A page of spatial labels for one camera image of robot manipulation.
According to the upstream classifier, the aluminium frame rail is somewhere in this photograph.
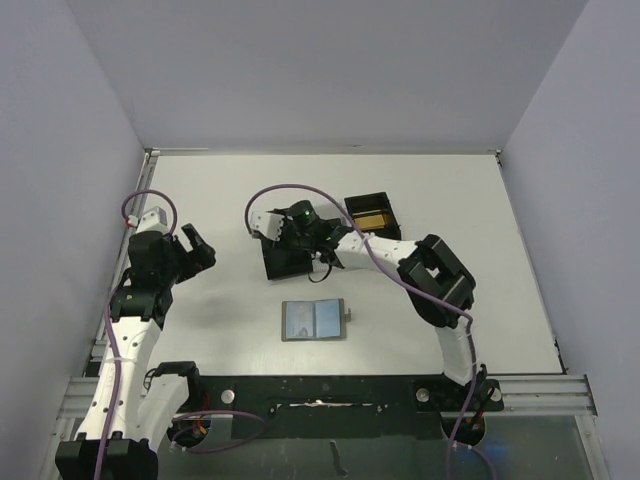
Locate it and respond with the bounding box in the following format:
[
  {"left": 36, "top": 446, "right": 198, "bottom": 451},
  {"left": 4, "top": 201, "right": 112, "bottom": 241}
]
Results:
[{"left": 494, "top": 374, "right": 597, "bottom": 417}]

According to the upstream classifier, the grey leather card holder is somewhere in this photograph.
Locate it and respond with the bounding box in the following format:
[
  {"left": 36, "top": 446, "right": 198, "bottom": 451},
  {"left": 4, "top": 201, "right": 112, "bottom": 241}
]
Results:
[{"left": 281, "top": 298, "right": 352, "bottom": 342}]

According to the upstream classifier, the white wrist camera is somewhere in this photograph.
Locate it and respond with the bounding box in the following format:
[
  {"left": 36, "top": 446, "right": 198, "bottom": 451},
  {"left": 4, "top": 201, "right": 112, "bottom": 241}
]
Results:
[
  {"left": 249, "top": 211, "right": 286, "bottom": 242},
  {"left": 126, "top": 206, "right": 169, "bottom": 235}
]

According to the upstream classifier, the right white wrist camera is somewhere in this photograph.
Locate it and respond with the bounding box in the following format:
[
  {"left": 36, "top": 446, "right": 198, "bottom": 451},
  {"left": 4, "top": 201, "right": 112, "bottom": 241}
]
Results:
[{"left": 249, "top": 211, "right": 286, "bottom": 242}]

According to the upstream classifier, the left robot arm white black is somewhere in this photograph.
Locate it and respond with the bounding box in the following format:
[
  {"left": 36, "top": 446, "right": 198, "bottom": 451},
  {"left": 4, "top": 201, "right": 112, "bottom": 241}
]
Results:
[{"left": 55, "top": 224, "right": 216, "bottom": 479}]

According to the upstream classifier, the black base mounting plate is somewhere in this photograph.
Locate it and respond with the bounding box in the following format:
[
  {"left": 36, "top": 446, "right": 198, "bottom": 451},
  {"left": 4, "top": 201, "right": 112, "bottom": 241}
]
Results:
[{"left": 167, "top": 375, "right": 504, "bottom": 447}]

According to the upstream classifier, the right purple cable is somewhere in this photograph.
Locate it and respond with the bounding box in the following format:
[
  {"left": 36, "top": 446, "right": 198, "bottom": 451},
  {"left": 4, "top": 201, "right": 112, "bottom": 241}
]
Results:
[{"left": 243, "top": 184, "right": 499, "bottom": 480}]

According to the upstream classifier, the black white three-bin tray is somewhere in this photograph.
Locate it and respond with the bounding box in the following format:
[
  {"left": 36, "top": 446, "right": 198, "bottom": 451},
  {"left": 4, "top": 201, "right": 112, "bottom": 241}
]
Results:
[{"left": 249, "top": 192, "right": 402, "bottom": 280}]

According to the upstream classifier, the gold card in right bin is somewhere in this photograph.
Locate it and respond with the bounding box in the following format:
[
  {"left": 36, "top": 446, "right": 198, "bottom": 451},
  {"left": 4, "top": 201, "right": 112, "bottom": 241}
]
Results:
[{"left": 353, "top": 211, "right": 392, "bottom": 231}]

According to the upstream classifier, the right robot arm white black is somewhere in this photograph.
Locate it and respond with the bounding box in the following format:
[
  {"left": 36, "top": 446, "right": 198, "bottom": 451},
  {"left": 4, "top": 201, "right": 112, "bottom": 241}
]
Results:
[{"left": 251, "top": 200, "right": 482, "bottom": 396}]

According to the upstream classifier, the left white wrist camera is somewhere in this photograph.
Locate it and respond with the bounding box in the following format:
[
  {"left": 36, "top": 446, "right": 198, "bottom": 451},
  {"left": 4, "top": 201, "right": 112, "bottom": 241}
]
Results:
[{"left": 126, "top": 206, "right": 169, "bottom": 235}]

